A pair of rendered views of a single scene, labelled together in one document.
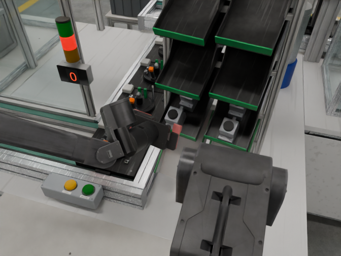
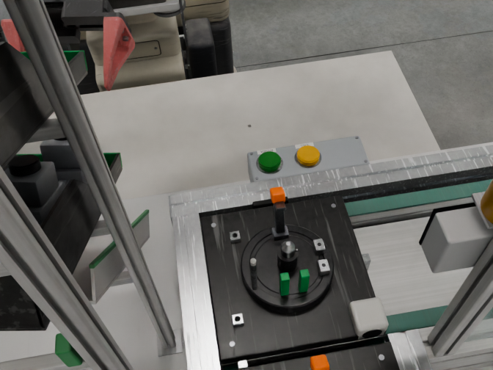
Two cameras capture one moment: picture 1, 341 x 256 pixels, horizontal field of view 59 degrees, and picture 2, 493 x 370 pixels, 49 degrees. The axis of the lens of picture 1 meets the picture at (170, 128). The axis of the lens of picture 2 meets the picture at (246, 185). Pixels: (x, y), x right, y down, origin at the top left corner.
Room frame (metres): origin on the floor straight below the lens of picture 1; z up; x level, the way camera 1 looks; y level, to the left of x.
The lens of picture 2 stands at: (1.13, 0.01, 1.72)
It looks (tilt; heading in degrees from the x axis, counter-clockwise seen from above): 54 degrees down; 157
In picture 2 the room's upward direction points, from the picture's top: 3 degrees counter-clockwise
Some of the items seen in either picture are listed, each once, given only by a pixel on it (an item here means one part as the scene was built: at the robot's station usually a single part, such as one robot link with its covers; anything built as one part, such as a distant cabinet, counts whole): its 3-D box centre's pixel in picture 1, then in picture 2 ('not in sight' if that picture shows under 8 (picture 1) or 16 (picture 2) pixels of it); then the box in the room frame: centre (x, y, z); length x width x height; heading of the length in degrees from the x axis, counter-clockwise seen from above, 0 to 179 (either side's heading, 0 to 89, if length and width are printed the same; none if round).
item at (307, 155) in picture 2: (70, 185); (308, 156); (0.63, 0.36, 0.96); 0.04 x 0.04 x 0.02
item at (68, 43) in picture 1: (68, 40); not in sight; (0.98, 0.36, 1.33); 0.05 x 0.05 x 0.05
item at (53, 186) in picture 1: (72, 190); (307, 167); (0.63, 0.36, 0.93); 0.21 x 0.07 x 0.06; 73
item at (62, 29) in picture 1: (64, 27); not in sight; (0.98, 0.36, 1.38); 0.05 x 0.05 x 0.05
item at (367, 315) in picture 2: (105, 124); (367, 318); (0.93, 0.28, 0.97); 0.05 x 0.05 x 0.04; 73
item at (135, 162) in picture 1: (117, 147); (286, 272); (0.81, 0.21, 0.96); 0.24 x 0.24 x 0.02; 73
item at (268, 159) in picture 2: (88, 190); (269, 162); (0.61, 0.29, 0.96); 0.04 x 0.04 x 0.02
